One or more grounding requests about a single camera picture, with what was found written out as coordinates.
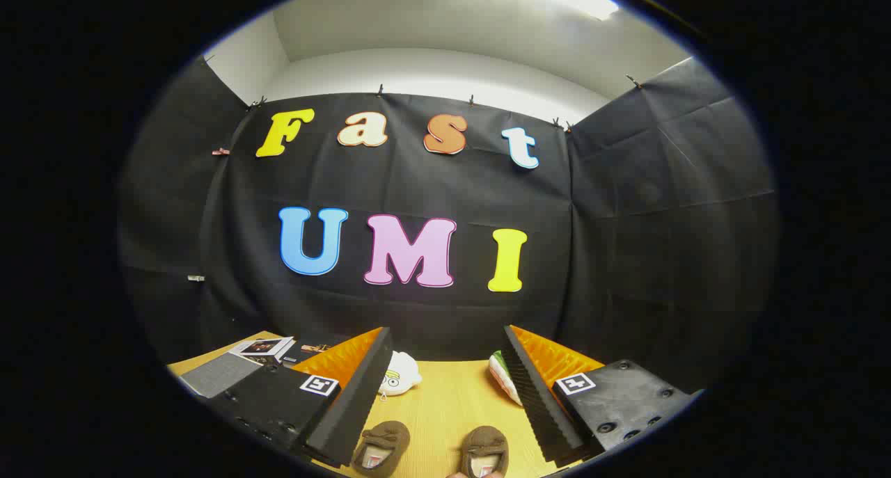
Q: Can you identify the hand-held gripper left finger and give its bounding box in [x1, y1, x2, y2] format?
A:
[207, 327, 395, 468]

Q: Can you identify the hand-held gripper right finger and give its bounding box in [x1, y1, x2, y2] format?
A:
[501, 324, 698, 466]

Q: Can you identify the brown fuzzy shoe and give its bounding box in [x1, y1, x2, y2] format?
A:
[350, 420, 411, 478]
[458, 426, 511, 478]

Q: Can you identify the grey fabric storage box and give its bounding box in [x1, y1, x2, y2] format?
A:
[180, 353, 264, 399]

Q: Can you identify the watermelon slice plush toy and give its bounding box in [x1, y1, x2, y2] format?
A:
[487, 350, 524, 407]

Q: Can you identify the white cartoon face plush toy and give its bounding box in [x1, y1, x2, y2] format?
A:
[378, 351, 423, 397]

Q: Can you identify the dark blue book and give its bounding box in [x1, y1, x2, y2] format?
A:
[228, 335, 297, 365]

